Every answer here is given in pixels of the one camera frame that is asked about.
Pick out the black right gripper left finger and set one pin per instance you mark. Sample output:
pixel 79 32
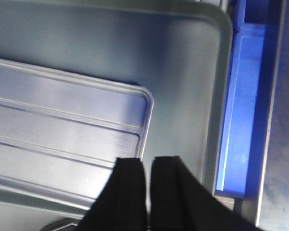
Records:
pixel 121 206

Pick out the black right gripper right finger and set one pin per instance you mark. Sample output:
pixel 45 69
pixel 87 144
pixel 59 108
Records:
pixel 180 203

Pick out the silver ribbed metal tray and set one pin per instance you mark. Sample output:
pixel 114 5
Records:
pixel 61 133

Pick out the large silver smooth tray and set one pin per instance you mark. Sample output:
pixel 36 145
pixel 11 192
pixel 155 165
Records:
pixel 177 50

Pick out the blue bin lower right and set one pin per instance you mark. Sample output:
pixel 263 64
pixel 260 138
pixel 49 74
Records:
pixel 241 152

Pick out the right steel divider rail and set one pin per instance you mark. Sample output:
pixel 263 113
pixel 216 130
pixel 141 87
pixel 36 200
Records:
pixel 273 202

